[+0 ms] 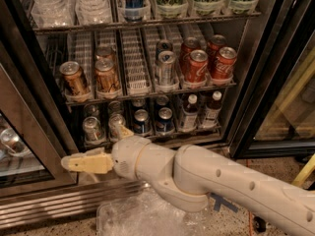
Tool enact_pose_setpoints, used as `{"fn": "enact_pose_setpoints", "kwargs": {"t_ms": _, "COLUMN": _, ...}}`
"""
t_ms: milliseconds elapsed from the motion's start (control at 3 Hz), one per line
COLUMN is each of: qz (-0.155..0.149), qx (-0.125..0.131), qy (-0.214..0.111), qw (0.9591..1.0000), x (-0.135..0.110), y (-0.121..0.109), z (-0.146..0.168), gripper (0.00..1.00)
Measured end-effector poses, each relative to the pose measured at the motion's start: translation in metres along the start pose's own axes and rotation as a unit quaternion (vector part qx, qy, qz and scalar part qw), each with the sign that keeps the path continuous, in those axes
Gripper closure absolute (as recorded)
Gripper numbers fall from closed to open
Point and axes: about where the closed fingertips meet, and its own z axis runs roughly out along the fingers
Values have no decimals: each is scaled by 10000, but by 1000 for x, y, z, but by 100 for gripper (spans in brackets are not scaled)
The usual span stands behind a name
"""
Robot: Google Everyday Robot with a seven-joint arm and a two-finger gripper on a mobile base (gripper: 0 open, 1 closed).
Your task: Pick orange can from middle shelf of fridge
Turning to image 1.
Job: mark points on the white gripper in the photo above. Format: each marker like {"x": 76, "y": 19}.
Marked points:
{"x": 126, "y": 156}

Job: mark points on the orange can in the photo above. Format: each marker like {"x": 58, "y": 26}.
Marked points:
{"x": 104, "y": 52}
{"x": 107, "y": 75}
{"x": 75, "y": 79}

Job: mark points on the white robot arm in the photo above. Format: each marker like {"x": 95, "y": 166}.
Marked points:
{"x": 184, "y": 178}

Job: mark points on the silver can bottom left front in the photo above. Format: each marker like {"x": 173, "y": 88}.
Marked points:
{"x": 92, "y": 129}

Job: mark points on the silver can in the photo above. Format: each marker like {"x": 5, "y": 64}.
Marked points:
{"x": 114, "y": 121}
{"x": 165, "y": 68}
{"x": 115, "y": 107}
{"x": 91, "y": 110}
{"x": 92, "y": 129}

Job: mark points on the blue pepsi can front left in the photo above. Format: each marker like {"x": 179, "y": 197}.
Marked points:
{"x": 141, "y": 122}

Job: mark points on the blue pepsi can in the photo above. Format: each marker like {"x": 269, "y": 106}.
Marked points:
{"x": 141, "y": 122}
{"x": 139, "y": 103}
{"x": 161, "y": 101}
{"x": 164, "y": 121}

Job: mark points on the silver can back left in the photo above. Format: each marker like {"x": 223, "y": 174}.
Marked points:
{"x": 91, "y": 110}

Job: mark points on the blue pepsi can back left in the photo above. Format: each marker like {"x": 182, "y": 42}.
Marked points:
{"x": 139, "y": 103}

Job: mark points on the blue pepsi can front right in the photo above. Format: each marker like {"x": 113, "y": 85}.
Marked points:
{"x": 164, "y": 121}

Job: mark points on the blue pepsi can back right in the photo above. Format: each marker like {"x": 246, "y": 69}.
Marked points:
{"x": 161, "y": 101}

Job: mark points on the open glass fridge door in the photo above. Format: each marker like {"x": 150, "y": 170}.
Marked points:
{"x": 27, "y": 120}

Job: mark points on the orange can behind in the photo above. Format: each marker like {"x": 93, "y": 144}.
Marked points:
{"x": 104, "y": 52}

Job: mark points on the fridge bottom vent grille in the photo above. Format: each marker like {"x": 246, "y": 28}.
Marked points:
{"x": 33, "y": 208}

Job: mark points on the dark blue can behind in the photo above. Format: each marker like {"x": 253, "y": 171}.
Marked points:
{"x": 163, "y": 45}

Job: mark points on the red cola can front left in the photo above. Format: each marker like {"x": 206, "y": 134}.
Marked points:
{"x": 197, "y": 66}

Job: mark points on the red cola can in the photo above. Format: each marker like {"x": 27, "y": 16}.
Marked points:
{"x": 197, "y": 66}
{"x": 214, "y": 44}
{"x": 224, "y": 62}
{"x": 188, "y": 45}

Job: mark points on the red cola can back left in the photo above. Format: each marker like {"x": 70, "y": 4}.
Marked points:
{"x": 188, "y": 45}

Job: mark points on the red cola can front right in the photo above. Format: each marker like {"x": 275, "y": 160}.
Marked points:
{"x": 224, "y": 62}

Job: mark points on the red cola can back right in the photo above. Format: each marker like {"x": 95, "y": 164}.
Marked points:
{"x": 214, "y": 44}

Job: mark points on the right glass fridge door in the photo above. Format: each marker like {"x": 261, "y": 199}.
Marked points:
{"x": 278, "y": 116}

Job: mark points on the brown bottle white cap left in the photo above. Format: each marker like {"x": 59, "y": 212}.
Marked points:
{"x": 189, "y": 113}

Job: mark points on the brown bottle white cap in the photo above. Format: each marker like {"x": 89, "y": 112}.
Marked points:
{"x": 211, "y": 110}
{"x": 189, "y": 113}

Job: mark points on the brown bottle white cap right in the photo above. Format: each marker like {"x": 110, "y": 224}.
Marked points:
{"x": 211, "y": 110}

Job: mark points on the blue tape cross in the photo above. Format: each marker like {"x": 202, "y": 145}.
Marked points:
{"x": 222, "y": 202}

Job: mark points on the clear plastic bottles right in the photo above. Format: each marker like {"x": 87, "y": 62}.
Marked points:
{"x": 93, "y": 12}

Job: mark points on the clear plastic bottles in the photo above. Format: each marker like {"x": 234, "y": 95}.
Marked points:
{"x": 53, "y": 13}
{"x": 93, "y": 12}

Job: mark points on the clear plastic bottles left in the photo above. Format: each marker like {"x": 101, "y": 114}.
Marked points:
{"x": 53, "y": 13}

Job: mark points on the middle wire shelf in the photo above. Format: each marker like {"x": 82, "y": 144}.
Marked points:
{"x": 144, "y": 88}

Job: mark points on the wire shelf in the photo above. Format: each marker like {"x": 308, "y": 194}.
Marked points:
{"x": 144, "y": 88}
{"x": 147, "y": 24}

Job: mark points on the top wire shelf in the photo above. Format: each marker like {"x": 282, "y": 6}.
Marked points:
{"x": 147, "y": 24}

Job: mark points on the yellow black cart frame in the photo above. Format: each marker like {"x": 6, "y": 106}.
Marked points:
{"x": 259, "y": 225}

